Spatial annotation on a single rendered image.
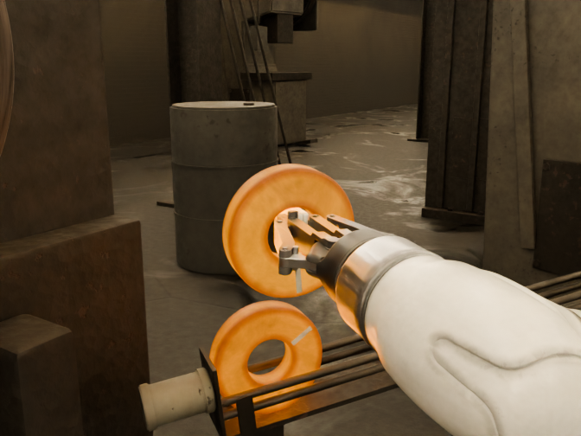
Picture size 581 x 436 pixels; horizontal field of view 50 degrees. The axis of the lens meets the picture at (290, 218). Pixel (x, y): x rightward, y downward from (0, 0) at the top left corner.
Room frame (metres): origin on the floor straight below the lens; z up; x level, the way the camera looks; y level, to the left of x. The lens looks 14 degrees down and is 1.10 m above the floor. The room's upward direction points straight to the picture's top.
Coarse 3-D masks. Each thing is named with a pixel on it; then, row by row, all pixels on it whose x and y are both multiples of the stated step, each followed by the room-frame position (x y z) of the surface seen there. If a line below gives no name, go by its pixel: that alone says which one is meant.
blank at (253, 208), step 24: (288, 168) 0.68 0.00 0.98; (312, 168) 0.71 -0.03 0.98; (240, 192) 0.67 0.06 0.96; (264, 192) 0.67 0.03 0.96; (288, 192) 0.68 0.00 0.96; (312, 192) 0.69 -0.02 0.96; (336, 192) 0.70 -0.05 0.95; (240, 216) 0.66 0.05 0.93; (264, 216) 0.67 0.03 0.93; (240, 240) 0.66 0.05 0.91; (264, 240) 0.67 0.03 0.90; (240, 264) 0.66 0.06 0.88; (264, 264) 0.67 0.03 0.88; (264, 288) 0.67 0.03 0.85; (288, 288) 0.68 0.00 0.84; (312, 288) 0.69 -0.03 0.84
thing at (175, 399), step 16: (144, 384) 0.72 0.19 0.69; (160, 384) 0.72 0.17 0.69; (176, 384) 0.72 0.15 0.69; (192, 384) 0.73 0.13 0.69; (208, 384) 0.73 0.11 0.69; (144, 400) 0.70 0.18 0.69; (160, 400) 0.70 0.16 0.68; (176, 400) 0.71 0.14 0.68; (192, 400) 0.71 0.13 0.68; (208, 400) 0.72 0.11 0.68; (144, 416) 0.70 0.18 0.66; (160, 416) 0.70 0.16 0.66; (176, 416) 0.71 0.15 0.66
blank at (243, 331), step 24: (240, 312) 0.77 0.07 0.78; (264, 312) 0.76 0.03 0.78; (288, 312) 0.77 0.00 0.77; (216, 336) 0.76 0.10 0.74; (240, 336) 0.75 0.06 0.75; (264, 336) 0.76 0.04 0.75; (288, 336) 0.77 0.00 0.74; (312, 336) 0.79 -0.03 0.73; (216, 360) 0.74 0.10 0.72; (240, 360) 0.75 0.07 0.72; (288, 360) 0.79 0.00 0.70; (312, 360) 0.79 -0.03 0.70; (240, 384) 0.75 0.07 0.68; (264, 384) 0.76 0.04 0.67; (264, 408) 0.76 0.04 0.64
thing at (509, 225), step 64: (512, 0) 2.82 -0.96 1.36; (576, 0) 2.64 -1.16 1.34; (512, 64) 2.83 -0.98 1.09; (576, 64) 2.62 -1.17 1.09; (512, 128) 2.81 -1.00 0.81; (576, 128) 2.60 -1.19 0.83; (512, 192) 2.79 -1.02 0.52; (576, 192) 2.57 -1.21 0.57; (512, 256) 2.77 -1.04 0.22; (576, 256) 2.54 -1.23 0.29
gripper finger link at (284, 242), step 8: (280, 224) 0.63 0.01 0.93; (280, 232) 0.60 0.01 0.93; (288, 232) 0.60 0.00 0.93; (280, 240) 0.59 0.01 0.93; (288, 240) 0.58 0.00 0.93; (280, 248) 0.55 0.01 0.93; (288, 248) 0.55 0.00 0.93; (280, 256) 0.55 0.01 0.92; (288, 256) 0.55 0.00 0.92; (280, 272) 0.55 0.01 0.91; (288, 272) 0.55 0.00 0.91
